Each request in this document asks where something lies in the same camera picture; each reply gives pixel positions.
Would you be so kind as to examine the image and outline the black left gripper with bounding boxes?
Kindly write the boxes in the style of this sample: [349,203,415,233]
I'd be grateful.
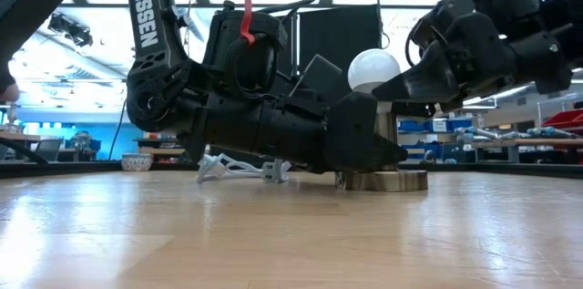
[177,91,409,175]

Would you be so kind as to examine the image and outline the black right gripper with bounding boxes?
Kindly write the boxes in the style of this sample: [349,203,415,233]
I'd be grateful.
[372,11,521,119]

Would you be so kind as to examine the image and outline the white lightbulb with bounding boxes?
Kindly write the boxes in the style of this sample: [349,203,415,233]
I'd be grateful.
[348,48,402,115]

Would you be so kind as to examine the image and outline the blue storage bin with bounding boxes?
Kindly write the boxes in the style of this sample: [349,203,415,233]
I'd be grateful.
[398,117,475,134]

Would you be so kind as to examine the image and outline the black partition panel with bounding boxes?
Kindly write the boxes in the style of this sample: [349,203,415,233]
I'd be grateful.
[272,5,384,98]

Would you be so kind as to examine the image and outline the wooden workbench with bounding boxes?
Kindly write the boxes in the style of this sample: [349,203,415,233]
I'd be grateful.
[471,136,583,163]

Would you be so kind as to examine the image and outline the red storage bin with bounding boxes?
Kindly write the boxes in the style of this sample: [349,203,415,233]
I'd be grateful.
[540,108,583,136]

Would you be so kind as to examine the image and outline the black hanging spotlight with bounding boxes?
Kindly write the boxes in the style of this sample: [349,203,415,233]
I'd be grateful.
[46,12,95,48]

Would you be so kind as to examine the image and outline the person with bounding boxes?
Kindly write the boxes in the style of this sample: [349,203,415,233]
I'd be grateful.
[0,82,22,103]

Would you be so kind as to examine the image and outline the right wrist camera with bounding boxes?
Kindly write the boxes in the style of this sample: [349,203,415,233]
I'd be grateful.
[409,0,477,53]

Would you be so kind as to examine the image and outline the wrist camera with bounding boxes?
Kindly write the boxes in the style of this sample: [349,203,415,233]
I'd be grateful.
[289,54,343,103]
[409,0,477,53]

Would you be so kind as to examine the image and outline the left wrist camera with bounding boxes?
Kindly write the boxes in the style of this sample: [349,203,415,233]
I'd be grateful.
[289,54,343,103]

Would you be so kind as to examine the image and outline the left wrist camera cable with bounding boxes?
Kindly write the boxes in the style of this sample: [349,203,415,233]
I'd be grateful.
[259,0,322,15]

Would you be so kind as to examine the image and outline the white lamp cord with switch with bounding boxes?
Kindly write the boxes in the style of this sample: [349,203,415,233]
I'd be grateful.
[196,152,292,184]

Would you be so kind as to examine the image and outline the red wire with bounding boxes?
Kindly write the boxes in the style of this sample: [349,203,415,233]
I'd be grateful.
[240,0,256,46]

